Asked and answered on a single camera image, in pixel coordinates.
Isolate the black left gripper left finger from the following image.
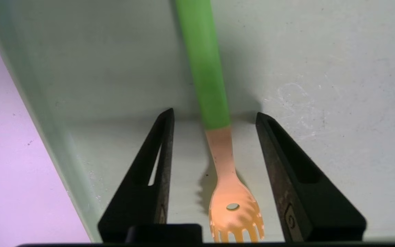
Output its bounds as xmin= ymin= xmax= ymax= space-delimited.
xmin=98 ymin=108 xmax=175 ymax=243

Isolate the yellow pasta spoon green handle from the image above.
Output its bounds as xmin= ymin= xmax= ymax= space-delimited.
xmin=175 ymin=0 xmax=265 ymax=243

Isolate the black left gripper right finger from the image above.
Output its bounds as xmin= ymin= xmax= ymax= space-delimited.
xmin=255 ymin=112 xmax=367 ymax=243

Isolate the light green plastic tray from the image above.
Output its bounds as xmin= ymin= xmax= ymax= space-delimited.
xmin=0 ymin=0 xmax=395 ymax=243

